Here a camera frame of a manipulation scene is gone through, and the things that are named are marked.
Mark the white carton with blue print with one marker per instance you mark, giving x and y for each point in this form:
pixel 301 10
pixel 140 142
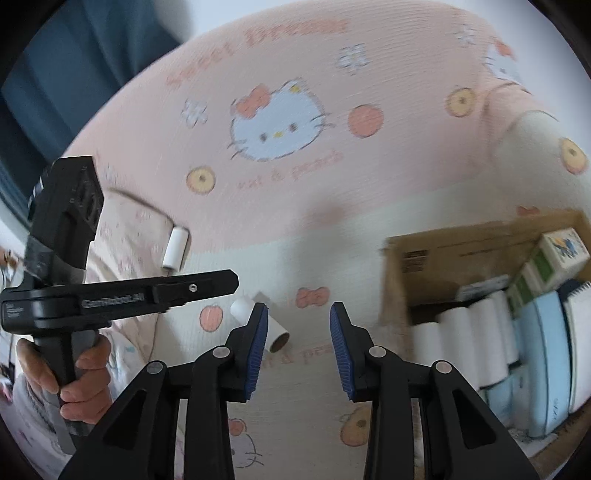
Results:
pixel 565 254

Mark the pink printed blanket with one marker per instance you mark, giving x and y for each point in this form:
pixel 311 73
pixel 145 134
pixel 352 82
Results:
pixel 369 184

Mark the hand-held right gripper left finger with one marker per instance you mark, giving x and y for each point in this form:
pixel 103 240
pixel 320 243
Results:
pixel 258 350

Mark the green and white carton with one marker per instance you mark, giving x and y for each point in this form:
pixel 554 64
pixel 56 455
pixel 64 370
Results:
pixel 531 281

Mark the cardboard box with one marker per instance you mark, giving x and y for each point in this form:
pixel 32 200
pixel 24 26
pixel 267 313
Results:
pixel 415 258

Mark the pink printed pillow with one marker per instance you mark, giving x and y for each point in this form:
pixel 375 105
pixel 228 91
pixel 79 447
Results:
pixel 134 240

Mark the blue curtain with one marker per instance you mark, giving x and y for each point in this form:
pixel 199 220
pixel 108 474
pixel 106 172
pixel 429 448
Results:
pixel 69 78

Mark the person's left hand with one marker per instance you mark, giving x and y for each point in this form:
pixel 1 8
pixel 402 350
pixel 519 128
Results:
pixel 92 383

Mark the white spiral notebook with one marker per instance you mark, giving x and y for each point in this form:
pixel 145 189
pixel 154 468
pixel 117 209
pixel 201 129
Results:
pixel 579 341

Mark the white labelled packet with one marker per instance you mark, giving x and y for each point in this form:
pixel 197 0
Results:
pixel 482 288

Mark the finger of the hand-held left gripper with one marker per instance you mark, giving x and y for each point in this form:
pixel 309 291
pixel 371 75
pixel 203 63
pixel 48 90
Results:
pixel 203 286

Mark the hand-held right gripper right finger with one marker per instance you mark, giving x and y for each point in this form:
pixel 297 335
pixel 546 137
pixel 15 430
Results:
pixel 341 350

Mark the light blue case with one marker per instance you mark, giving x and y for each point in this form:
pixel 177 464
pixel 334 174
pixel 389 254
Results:
pixel 540 360

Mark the white paper tube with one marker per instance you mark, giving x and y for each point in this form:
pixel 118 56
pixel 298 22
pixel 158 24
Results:
pixel 457 344
pixel 489 330
pixel 277 334
pixel 175 248
pixel 241 308
pixel 508 318
pixel 427 353

